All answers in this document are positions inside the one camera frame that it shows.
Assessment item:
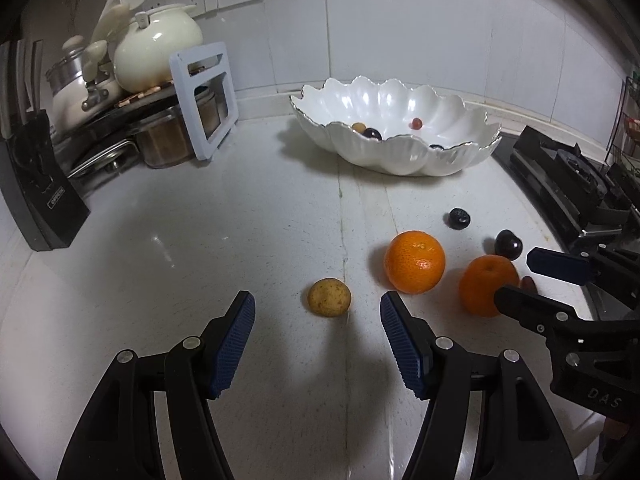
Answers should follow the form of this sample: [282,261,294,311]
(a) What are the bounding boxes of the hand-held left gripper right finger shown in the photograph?
[380,291,576,480]

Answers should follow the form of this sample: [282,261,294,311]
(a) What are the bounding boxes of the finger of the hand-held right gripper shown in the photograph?
[526,246,640,311]
[494,284,583,346]

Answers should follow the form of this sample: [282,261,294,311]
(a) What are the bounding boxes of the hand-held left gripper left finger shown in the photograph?
[56,290,257,480]

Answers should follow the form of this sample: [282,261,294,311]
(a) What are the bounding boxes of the orange mandarin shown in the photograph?
[384,230,446,295]
[459,255,521,317]

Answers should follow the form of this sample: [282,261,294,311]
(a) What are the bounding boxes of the white scalloped ceramic bowl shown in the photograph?
[290,76,502,178]

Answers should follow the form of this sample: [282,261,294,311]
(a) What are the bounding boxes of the black burner grate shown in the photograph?
[510,126,631,238]

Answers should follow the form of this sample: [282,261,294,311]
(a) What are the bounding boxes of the black glass gas stove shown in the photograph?
[492,125,640,311]

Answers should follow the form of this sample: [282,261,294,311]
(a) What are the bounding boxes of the steel pot with glass lid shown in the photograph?
[132,90,221,170]

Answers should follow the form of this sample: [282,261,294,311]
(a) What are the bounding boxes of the steel pan lid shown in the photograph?
[67,137,138,181]

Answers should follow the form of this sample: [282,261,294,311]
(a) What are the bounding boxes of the black knife block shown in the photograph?
[0,110,91,252]

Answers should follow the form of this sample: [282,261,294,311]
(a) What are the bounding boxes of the wooden trivet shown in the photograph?
[117,82,176,106]

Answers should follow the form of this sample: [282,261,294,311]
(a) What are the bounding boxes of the white milk pot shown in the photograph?
[50,77,123,131]

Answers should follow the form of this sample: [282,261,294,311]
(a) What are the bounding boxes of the white-framed corner shelf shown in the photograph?
[55,41,238,176]

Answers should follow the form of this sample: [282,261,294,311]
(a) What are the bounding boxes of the cream teapot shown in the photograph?
[114,4,203,92]

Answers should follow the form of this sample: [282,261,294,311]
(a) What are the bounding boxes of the white ceramic lid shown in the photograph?
[82,40,108,83]

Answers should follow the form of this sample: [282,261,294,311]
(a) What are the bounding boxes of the white pot with lid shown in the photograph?
[45,35,113,96]

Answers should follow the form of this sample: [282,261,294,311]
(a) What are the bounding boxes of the white ladle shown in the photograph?
[90,0,131,43]

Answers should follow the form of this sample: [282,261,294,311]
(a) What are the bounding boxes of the black wire spice rack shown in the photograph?
[606,76,640,166]

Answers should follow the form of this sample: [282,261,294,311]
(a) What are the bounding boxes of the steel-handled knife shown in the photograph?
[30,39,46,113]
[15,40,31,121]
[0,42,16,131]

